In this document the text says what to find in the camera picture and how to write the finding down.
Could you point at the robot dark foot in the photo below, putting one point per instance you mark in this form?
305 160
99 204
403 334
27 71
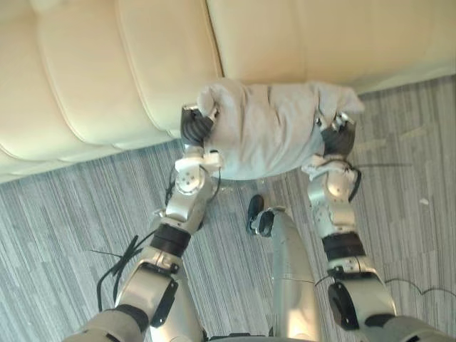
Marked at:
254 213

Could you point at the robot silver leg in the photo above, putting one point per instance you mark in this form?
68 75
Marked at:
292 278

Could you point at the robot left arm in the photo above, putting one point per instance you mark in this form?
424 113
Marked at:
167 246

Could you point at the cream leather sofa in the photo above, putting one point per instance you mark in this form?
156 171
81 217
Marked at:
149 64

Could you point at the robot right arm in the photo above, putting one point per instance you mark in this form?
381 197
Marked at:
342 256

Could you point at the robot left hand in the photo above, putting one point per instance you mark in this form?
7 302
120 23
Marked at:
193 127

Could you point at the grey cushion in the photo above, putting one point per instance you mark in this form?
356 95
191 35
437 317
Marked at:
270 128

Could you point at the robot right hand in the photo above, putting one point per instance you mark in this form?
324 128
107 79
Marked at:
338 137

